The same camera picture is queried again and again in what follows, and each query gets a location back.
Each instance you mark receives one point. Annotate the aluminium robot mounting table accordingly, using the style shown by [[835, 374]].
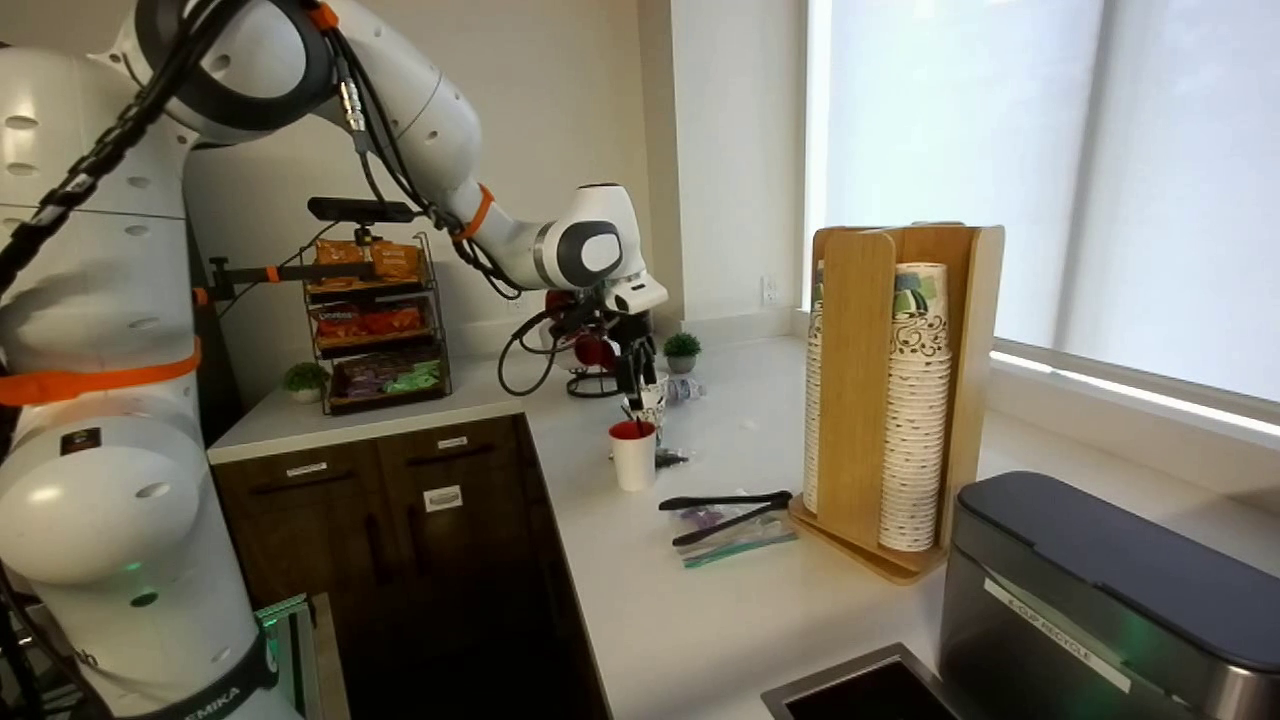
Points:
[[284, 643]]

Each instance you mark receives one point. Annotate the small green potted plant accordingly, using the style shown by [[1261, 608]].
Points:
[[304, 376], [680, 345]]

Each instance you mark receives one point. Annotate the snack display rack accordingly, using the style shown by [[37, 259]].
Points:
[[381, 334]]

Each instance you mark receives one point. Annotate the dark wooden cabinet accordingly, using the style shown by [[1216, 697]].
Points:
[[403, 573]]

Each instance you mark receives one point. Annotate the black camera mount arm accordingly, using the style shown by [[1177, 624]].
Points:
[[360, 210]]

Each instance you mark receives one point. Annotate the wooden cup dispenser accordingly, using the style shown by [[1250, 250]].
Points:
[[852, 386]]

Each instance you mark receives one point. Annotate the stack of patterned paper cups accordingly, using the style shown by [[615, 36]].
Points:
[[914, 415]]

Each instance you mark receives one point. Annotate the window with white blind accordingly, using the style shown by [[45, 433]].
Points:
[[1066, 173]]

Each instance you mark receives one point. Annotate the stainless steel bin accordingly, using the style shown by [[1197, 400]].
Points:
[[1107, 601]]

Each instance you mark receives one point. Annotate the patterned paper coffee cup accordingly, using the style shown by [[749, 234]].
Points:
[[680, 395], [656, 407]]

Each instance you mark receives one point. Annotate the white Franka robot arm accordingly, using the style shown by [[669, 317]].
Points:
[[121, 464]]

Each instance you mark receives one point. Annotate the clear bag of black cutlery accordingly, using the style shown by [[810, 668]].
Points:
[[669, 456]]

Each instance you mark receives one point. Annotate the zip bag with teal edge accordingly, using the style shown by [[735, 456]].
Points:
[[745, 544]]

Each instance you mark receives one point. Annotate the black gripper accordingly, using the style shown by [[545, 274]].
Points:
[[604, 326]]

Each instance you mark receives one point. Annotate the red mug on rack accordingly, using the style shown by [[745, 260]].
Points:
[[593, 348]]

